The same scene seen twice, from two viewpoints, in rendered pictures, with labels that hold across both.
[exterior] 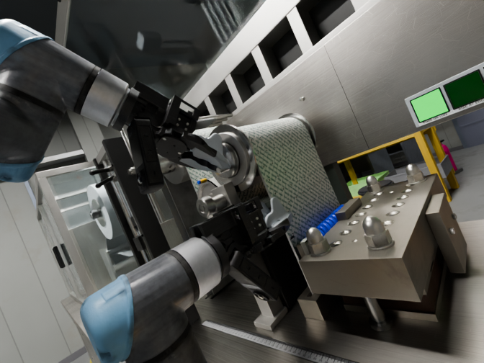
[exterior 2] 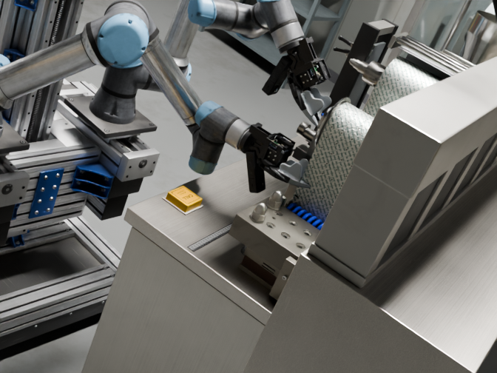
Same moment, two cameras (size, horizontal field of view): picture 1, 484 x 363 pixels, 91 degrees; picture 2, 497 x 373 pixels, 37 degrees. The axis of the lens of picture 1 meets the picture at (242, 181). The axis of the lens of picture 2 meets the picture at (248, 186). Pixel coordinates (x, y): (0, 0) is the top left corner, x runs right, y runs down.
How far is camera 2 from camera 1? 1.74 m
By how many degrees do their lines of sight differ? 69
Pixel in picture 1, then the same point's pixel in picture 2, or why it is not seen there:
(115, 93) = (279, 41)
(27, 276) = not seen: outside the picture
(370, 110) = not seen: hidden behind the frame
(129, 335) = (200, 121)
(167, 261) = (228, 119)
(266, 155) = (332, 145)
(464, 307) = (244, 280)
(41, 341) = not seen: hidden behind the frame
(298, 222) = (310, 198)
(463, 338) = (224, 265)
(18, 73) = (258, 9)
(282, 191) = (319, 173)
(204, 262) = (233, 135)
